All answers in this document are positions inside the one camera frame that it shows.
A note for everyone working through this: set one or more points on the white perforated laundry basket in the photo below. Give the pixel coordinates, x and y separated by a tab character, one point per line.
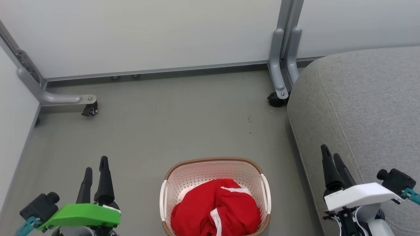
203	173

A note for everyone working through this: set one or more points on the grey fabric sofa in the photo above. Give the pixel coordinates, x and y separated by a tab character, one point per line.
361	98

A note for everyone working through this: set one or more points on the grey bent partition leg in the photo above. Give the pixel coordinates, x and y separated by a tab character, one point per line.
52	97

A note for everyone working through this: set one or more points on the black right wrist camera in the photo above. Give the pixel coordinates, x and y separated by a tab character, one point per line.
395	181

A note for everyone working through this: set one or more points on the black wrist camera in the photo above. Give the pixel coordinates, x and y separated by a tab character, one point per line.
395	181
39	206

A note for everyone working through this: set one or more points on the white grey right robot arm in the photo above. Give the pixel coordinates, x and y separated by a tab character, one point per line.
370	226

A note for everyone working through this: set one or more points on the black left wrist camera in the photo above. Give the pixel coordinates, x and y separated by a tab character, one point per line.
39	206

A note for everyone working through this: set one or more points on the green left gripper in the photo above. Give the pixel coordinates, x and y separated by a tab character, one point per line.
82	214

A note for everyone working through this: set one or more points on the black caster wheel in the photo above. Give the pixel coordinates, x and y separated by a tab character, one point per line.
275	100
90	109

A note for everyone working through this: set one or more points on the grey partition bottom rail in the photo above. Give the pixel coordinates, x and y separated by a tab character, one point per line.
157	71

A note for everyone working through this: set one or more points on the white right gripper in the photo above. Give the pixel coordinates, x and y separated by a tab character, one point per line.
357	196

